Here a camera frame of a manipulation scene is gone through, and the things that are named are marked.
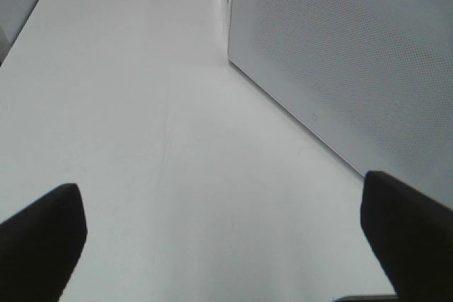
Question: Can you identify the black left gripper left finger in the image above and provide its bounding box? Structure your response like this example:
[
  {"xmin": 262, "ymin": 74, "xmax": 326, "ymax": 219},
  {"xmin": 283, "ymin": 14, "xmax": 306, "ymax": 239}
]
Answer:
[{"xmin": 1, "ymin": 183, "xmax": 88, "ymax": 301}]

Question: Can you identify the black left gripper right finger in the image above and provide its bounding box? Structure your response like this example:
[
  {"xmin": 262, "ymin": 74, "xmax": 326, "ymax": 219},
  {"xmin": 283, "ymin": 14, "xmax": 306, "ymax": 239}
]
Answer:
[{"xmin": 360, "ymin": 171, "xmax": 452, "ymax": 301}]

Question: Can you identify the white microwave door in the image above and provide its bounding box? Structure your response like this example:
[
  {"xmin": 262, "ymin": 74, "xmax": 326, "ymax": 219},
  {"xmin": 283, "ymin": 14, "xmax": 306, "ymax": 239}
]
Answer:
[{"xmin": 228, "ymin": 0, "xmax": 452, "ymax": 207}]

